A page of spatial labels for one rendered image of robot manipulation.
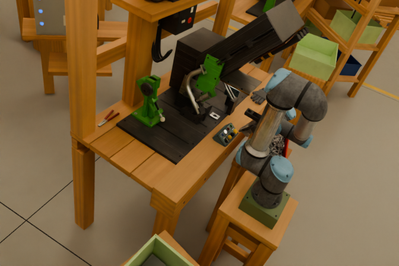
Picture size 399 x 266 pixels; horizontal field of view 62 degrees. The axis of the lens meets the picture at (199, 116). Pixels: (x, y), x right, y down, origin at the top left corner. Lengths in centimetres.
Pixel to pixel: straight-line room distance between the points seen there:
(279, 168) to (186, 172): 47
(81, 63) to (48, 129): 171
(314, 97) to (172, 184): 78
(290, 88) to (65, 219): 185
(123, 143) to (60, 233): 95
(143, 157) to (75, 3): 80
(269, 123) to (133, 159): 73
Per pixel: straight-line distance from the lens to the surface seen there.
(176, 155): 177
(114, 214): 260
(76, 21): 147
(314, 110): 131
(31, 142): 309
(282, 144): 211
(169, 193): 161
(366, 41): 456
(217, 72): 189
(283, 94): 130
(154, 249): 149
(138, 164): 172
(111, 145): 180
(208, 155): 182
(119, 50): 185
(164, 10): 164
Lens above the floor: 218
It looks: 39 degrees down
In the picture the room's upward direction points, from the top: 15 degrees clockwise
